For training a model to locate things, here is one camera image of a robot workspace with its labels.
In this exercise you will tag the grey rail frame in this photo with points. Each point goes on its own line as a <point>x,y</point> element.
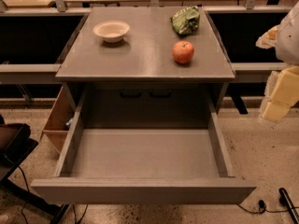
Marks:
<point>238,29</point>
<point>34,42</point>

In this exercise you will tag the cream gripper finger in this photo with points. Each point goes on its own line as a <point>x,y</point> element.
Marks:
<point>281,94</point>

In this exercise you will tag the grey right rail frame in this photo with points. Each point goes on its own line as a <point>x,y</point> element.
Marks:
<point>238,29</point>

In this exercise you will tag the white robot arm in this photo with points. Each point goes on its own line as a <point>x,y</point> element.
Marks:
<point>284,38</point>

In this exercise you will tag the red apple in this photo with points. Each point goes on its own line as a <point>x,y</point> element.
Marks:
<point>183,52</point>

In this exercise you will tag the black bar on floor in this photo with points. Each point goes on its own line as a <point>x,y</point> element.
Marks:
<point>286,201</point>

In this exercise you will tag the white bowl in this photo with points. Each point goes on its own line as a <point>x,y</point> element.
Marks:
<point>111,31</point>

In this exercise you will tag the grey drawer cabinet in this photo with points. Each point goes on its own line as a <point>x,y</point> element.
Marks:
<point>135,82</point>

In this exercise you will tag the grey left rail frame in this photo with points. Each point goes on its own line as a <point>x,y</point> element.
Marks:
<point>34,42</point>

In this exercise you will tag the cardboard box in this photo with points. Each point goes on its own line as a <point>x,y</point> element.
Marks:
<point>55,128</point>

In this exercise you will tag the grey top drawer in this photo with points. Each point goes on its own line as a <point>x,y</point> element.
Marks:
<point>149,147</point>

